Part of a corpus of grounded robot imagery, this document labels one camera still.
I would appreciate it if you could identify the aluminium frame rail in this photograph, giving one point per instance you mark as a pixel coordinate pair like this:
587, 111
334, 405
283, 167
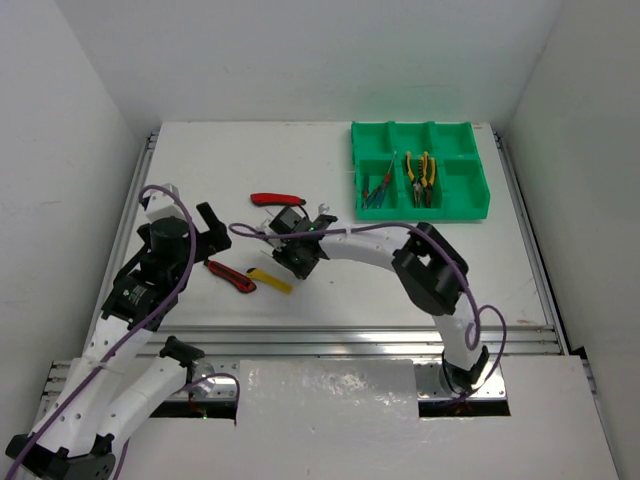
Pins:
346, 341

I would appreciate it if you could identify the yellow utility knife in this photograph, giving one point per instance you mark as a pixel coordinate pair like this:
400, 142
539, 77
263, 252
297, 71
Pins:
262, 276

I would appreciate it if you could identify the red utility knife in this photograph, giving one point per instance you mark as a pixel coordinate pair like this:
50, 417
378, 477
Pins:
239, 281
263, 199

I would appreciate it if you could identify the white front cover panel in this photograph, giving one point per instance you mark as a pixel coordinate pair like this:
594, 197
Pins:
360, 420

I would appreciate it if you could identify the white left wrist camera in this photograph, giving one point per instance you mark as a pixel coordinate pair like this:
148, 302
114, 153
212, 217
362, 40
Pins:
158, 205

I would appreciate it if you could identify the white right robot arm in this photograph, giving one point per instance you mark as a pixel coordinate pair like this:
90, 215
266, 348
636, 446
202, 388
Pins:
432, 273

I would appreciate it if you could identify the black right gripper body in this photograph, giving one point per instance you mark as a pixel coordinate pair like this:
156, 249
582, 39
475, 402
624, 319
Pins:
289, 253

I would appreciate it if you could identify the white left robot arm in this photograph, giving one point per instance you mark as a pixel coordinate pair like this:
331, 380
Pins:
85, 430

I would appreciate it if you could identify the green compartment tray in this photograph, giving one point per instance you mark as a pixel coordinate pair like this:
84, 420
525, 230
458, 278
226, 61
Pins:
414, 172

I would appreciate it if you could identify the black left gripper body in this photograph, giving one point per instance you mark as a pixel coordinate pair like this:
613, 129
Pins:
214, 235

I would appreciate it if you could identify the red utility knife top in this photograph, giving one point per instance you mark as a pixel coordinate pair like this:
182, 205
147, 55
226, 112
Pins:
263, 199

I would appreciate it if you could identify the yellow pliers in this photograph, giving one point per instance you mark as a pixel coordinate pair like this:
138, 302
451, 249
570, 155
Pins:
415, 183
427, 177

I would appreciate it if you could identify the blue screwdriver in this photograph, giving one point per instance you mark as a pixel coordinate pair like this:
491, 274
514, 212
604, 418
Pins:
382, 188
371, 198
365, 186

